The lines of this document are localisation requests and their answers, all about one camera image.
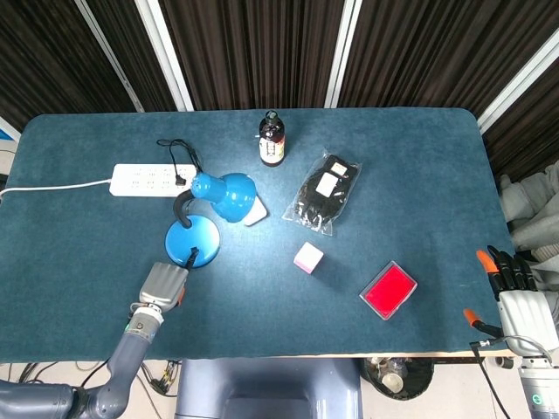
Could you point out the white frame post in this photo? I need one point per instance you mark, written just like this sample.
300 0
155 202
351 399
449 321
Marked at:
344 52
109 57
515 85
166 57

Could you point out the grey blue robot torso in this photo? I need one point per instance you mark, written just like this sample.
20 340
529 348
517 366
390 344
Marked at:
268 388

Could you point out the black waste bin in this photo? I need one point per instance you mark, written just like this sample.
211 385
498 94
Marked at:
415 375

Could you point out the blue gooseneck desk lamp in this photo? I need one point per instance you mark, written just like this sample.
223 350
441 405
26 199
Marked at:
231 196

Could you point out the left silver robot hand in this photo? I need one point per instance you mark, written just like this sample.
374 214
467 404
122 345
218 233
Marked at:
161 283

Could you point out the white paper cup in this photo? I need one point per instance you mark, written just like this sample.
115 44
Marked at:
391 381

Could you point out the dark brown pleated curtain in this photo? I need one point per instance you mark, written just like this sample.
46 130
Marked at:
262 43

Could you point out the pink and white cube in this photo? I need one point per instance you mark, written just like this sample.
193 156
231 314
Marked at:
308 256

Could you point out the white power strip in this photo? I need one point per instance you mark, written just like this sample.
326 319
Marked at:
140 180

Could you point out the white and blue board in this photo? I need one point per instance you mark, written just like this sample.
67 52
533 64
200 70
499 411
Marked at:
8 131

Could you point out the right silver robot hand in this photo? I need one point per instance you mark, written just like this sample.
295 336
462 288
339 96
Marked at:
522 314

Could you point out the dark tea bottle with label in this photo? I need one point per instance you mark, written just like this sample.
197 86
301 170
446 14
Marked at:
272 150

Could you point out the black gloves in plastic bag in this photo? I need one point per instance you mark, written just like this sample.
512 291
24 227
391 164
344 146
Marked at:
312 198

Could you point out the white rectangular power bank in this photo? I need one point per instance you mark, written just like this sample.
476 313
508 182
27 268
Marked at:
258 215

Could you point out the red pad in clear case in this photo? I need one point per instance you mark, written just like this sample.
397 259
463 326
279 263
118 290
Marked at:
388 290

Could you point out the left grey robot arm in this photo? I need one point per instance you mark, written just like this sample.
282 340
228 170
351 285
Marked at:
126 349

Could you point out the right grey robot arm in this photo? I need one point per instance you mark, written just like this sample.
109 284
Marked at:
541 393

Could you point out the blue table cloth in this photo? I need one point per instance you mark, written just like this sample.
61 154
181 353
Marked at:
87 262

